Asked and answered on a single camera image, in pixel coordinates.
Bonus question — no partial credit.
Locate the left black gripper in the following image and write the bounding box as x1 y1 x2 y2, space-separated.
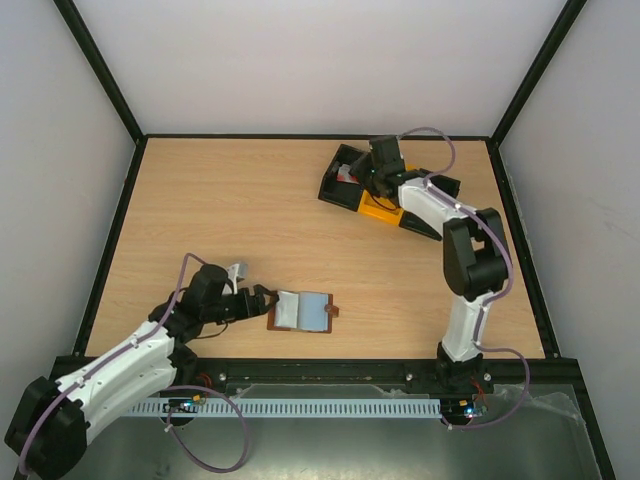
202 284 279 324

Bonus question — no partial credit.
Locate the red white card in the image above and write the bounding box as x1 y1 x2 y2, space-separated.
336 164 358 184

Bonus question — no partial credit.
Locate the brown leather card holder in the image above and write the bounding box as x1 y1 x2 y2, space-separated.
267 290 340 334

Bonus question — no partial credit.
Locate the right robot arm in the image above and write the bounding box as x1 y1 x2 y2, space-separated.
350 127 514 392

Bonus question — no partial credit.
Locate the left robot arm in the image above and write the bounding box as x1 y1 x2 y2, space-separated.
4 263 279 479

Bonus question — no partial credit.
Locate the black bin left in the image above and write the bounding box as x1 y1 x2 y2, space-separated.
318 144 364 212

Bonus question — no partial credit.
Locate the black bin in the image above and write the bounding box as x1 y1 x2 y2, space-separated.
398 175 466 240
318 144 364 212

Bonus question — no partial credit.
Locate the yellow bin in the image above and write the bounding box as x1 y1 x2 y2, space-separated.
357 167 405 227

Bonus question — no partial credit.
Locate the black bin right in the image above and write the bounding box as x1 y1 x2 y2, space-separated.
398 175 466 240

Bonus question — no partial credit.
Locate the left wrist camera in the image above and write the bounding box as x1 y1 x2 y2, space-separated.
227 262 248 294

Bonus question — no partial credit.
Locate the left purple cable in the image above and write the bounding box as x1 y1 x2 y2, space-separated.
18 252 234 476

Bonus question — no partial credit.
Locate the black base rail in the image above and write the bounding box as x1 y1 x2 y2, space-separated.
194 358 446 396

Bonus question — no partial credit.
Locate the blue slotted cable duct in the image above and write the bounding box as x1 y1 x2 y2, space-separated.
125 398 441 419

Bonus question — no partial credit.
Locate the purple cable loop front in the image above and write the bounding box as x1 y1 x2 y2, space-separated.
162 385 250 474

